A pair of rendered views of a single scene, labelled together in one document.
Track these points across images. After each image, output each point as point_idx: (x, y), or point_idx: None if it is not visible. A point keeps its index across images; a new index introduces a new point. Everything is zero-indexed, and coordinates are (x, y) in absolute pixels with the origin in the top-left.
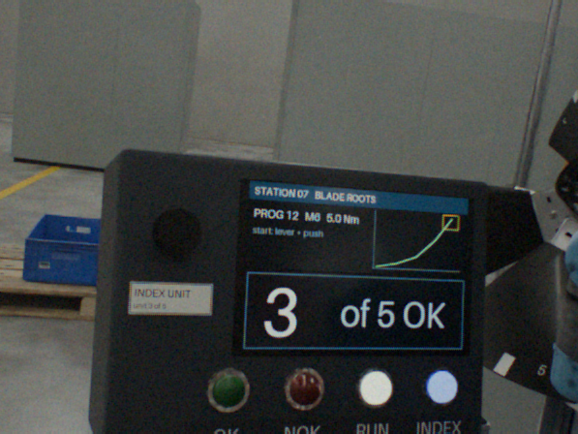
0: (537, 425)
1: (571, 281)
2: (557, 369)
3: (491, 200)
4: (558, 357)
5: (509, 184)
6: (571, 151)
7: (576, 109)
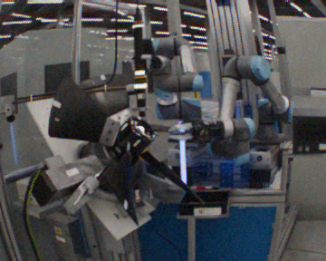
0: (123, 249)
1: (248, 135)
2: (248, 157)
3: (125, 165)
4: (248, 154)
5: (43, 172)
6: (75, 132)
7: (65, 111)
